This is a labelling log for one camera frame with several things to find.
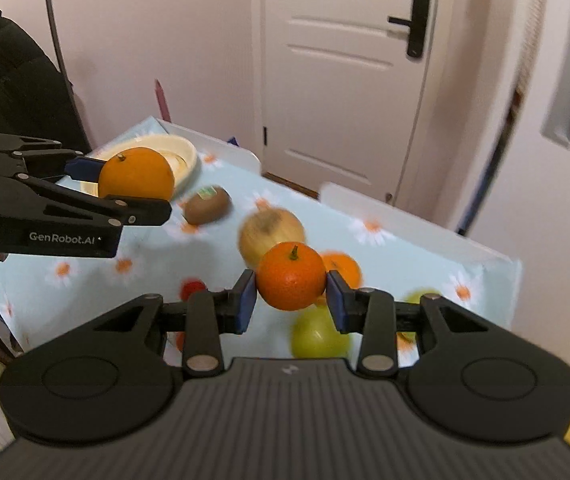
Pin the small tangerine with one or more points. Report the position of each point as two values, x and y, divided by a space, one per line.
291 276

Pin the white chair back left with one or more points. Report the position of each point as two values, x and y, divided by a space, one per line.
231 153

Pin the white panel door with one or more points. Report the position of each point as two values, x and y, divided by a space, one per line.
340 95

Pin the red cherry tomato upper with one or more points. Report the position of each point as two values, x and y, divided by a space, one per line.
190 286

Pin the large front orange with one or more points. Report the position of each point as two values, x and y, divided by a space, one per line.
138 173

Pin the green apple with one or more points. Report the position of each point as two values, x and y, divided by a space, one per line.
314 336
414 297

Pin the cream oval duck plate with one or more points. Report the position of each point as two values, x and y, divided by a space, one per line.
180 154

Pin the white wardrobe sliding door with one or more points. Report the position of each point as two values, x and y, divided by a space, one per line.
527 211

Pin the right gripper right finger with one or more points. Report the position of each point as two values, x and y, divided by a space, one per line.
388 328

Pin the black clothes rack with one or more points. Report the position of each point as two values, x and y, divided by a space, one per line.
40 25

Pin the orange behind green apple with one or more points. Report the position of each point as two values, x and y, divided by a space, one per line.
345 265

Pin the brown kiwi with sticker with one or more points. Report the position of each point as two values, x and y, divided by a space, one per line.
206 205

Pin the black coat on rack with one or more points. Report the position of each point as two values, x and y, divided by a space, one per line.
34 100

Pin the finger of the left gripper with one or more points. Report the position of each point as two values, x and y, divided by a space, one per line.
45 159
128 210

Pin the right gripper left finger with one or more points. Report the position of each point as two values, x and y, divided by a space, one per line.
205 317

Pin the large yellow-red apple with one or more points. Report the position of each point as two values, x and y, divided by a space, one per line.
264 229

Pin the black door handle lock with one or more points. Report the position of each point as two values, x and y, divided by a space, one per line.
417 27

